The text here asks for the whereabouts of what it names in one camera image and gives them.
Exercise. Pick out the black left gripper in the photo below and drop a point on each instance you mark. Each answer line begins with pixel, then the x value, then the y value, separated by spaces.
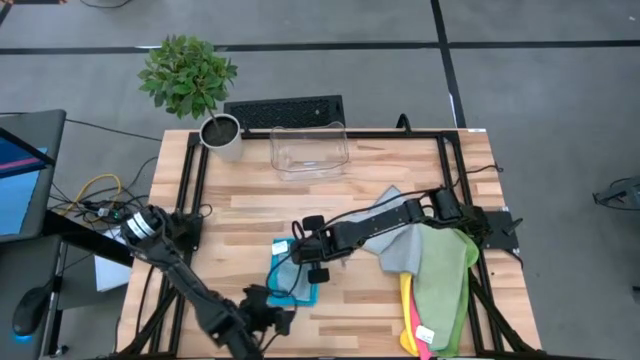
pixel 259 314

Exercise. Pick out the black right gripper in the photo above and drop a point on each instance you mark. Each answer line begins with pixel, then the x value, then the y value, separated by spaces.
pixel 320 246

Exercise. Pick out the light blue teal-edged towel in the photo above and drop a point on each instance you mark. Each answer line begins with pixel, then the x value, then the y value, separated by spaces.
pixel 290 275

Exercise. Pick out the turquoise terry towel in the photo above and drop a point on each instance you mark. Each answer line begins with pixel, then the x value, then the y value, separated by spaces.
pixel 312 297

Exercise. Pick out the grey waffle-weave towel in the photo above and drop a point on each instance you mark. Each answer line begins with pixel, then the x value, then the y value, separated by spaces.
pixel 400 252

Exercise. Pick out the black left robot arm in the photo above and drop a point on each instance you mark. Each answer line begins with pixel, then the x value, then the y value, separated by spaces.
pixel 185 280

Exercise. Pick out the green microfiber towel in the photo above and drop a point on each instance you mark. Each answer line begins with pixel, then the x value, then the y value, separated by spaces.
pixel 445 290

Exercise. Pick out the clear plastic bin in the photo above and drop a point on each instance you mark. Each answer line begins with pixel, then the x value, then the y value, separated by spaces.
pixel 310 150

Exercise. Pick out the yellow towel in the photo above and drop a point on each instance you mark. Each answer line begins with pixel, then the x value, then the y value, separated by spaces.
pixel 406 310

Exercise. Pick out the pink towel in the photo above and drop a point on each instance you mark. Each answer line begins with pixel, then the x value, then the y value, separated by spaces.
pixel 419 340

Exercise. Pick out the white plant pot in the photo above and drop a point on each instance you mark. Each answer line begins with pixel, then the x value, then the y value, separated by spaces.
pixel 222 140

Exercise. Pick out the white paper sheet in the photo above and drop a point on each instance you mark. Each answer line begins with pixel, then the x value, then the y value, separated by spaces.
pixel 112 270

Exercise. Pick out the black side desk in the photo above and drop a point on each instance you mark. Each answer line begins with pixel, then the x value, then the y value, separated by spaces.
pixel 75 235

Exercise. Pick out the green leafy plant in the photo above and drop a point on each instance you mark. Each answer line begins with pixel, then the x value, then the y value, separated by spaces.
pixel 187 75

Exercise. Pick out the black computer mouse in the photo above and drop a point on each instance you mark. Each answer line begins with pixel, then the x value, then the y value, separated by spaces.
pixel 31 310

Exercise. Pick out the monitor with blue screen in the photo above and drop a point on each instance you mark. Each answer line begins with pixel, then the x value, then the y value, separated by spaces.
pixel 30 150

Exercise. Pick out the grey chair base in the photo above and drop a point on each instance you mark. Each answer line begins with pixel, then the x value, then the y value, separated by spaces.
pixel 620 192

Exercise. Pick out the black aluminium table frame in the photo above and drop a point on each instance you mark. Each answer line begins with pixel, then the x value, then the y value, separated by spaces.
pixel 197 165

